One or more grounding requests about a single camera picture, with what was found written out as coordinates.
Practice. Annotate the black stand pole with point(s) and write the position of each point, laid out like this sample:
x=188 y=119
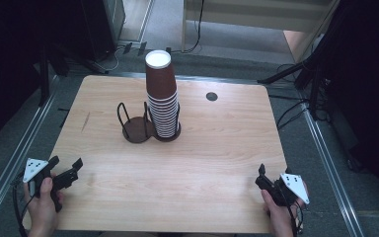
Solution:
x=44 y=79

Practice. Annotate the person's left hand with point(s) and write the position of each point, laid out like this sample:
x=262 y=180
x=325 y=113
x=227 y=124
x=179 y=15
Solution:
x=42 y=214

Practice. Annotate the person's right hand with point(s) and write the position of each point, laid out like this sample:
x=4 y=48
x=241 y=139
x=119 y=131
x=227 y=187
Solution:
x=281 y=220

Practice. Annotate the white desk leg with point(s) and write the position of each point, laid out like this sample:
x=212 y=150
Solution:
x=184 y=26

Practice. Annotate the black tripod leg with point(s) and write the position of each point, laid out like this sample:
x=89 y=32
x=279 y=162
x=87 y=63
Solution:
x=283 y=73

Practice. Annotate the dark round table grommet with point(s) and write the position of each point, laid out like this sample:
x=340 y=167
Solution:
x=212 y=96

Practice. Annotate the dark cabinet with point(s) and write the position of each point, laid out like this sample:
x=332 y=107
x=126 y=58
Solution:
x=102 y=26

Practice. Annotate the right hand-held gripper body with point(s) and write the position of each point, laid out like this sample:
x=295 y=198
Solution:
x=292 y=186

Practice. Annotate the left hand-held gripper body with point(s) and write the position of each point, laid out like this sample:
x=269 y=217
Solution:
x=34 y=169

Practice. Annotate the aluminium floor rail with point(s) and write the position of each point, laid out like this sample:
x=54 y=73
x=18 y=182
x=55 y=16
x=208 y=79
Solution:
x=330 y=164
x=16 y=154

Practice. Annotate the stack of brown paper cups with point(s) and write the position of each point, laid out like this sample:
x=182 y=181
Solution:
x=161 y=82

